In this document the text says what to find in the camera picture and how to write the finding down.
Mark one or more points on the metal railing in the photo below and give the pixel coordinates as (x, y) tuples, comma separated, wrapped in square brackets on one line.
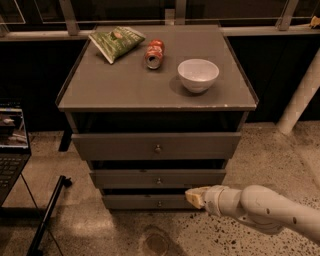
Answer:
[(31, 20)]

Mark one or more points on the grey drawer cabinet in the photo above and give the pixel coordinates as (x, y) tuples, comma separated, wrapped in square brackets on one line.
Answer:
[(128, 97)]

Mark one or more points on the green chip bag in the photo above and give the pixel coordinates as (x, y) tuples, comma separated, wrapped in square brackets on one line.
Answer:
[(117, 42)]

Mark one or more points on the white pillar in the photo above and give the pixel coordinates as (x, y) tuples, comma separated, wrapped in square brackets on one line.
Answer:
[(306, 90)]

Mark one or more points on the grey middle drawer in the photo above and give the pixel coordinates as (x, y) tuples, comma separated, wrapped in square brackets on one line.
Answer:
[(156, 178)]

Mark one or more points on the black stand leg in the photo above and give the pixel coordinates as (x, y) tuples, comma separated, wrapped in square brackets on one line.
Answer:
[(34, 250)]

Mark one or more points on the round floor drain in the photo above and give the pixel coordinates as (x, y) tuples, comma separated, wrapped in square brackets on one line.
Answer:
[(155, 242)]

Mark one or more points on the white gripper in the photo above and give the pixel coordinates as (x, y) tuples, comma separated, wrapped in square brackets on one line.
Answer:
[(212, 200)]

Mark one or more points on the grey top drawer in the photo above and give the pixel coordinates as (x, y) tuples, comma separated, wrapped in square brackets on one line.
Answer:
[(156, 146)]

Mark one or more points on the grey bottom drawer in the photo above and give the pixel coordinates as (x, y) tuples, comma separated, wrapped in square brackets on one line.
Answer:
[(147, 202)]

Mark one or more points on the white bowl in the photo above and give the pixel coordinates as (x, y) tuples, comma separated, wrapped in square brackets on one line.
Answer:
[(197, 75)]

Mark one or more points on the grey drawer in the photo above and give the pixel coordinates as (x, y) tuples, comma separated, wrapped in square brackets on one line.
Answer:
[(147, 202), (156, 178), (156, 146)]

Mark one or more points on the red soda can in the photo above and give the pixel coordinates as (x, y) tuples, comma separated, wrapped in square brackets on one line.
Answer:
[(154, 54)]

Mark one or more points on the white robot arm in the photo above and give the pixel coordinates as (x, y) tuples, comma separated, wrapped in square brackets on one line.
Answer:
[(257, 207)]

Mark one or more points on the black laptop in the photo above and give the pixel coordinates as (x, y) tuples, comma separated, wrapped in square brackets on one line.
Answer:
[(15, 148)]

